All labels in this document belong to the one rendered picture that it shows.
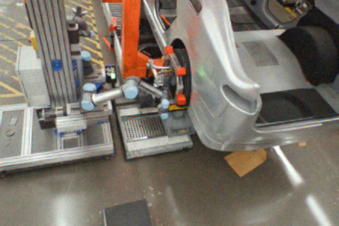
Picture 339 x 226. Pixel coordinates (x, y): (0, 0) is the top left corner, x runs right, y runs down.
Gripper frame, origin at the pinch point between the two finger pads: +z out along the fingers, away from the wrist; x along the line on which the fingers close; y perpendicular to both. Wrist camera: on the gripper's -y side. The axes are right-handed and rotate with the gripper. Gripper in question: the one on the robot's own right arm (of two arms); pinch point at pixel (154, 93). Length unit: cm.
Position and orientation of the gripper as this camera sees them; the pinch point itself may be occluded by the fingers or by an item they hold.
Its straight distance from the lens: 302.7
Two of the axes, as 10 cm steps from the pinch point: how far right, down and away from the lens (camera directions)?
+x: -9.4, 1.2, -3.1
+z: -3.0, -7.1, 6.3
